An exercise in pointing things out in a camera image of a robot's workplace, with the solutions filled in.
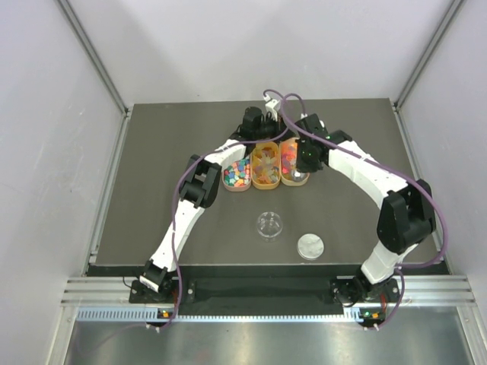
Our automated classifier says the orange tray of star candies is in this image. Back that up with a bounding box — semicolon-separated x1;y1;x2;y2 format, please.
279;138;310;186

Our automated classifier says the silver metal scoop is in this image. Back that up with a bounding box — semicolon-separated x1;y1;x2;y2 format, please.
291;170;308;183

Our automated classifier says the yellow tray of popsicle candies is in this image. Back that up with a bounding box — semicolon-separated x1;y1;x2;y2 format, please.
250;142;281;190

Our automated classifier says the pink tray of block candies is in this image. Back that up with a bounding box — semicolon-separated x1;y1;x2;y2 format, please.
221;156;252;192

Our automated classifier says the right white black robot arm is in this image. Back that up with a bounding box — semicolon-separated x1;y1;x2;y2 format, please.
296;114;436;301

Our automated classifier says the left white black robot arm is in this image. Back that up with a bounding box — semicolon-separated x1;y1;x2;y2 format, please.
139;106;288;302

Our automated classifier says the clear round plastic jar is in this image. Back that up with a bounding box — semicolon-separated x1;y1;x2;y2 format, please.
256;211;283;242

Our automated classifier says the clear round jar lid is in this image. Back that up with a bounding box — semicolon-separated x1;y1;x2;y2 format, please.
297;233;325;261

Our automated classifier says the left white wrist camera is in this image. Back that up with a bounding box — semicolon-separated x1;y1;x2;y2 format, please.
265;98;281;118

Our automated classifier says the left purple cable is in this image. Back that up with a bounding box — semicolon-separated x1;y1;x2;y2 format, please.
144;88;294;331

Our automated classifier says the purple cable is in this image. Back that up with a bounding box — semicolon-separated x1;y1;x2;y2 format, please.
283;92;452;331
144;88;294;331

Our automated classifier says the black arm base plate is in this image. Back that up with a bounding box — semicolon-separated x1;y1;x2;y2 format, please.
128;276;403;305

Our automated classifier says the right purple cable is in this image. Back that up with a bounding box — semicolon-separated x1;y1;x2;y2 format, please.
283;92;452;331

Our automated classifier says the slotted cable duct rail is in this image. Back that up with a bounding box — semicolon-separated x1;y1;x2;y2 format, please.
75;303;383;324

